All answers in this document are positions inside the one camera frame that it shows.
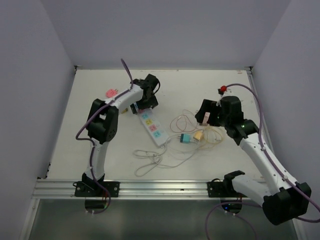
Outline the pink charging cable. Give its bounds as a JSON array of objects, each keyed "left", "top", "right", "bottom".
[{"left": 169, "top": 108, "right": 201, "bottom": 133}]

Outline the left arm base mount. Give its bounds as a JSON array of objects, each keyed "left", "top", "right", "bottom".
[{"left": 72, "top": 181, "right": 120, "bottom": 198}]

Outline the teal cube plug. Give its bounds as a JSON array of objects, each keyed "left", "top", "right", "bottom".
[{"left": 177, "top": 133, "right": 191, "bottom": 144}]

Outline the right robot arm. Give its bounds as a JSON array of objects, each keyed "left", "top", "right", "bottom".
[{"left": 195, "top": 96, "right": 312, "bottom": 226}]

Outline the pink plug adapter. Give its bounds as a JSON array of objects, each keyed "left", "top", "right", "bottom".
[{"left": 105, "top": 88, "right": 119, "bottom": 98}]

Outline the yellow charging cable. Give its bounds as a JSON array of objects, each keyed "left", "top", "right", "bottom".
[{"left": 197, "top": 126, "right": 224, "bottom": 151}]

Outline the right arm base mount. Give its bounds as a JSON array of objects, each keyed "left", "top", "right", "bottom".
[{"left": 206, "top": 178, "right": 240, "bottom": 198}]

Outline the aluminium front rail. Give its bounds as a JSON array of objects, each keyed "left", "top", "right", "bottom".
[{"left": 31, "top": 177, "right": 296, "bottom": 200}]

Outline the white power strip cord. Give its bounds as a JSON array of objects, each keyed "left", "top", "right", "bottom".
[{"left": 132, "top": 143, "right": 171, "bottom": 178}]

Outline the pink cube plug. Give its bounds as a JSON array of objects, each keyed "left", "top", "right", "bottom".
[{"left": 202, "top": 112, "right": 210, "bottom": 126}]

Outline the white usb charging cable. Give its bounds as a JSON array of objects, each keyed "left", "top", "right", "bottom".
[{"left": 154, "top": 139, "right": 201, "bottom": 169}]

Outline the white power strip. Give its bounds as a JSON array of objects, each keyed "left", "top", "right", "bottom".
[{"left": 132, "top": 103, "right": 169, "bottom": 148}]

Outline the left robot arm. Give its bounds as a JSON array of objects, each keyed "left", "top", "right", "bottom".
[{"left": 75, "top": 74, "right": 160, "bottom": 197}]

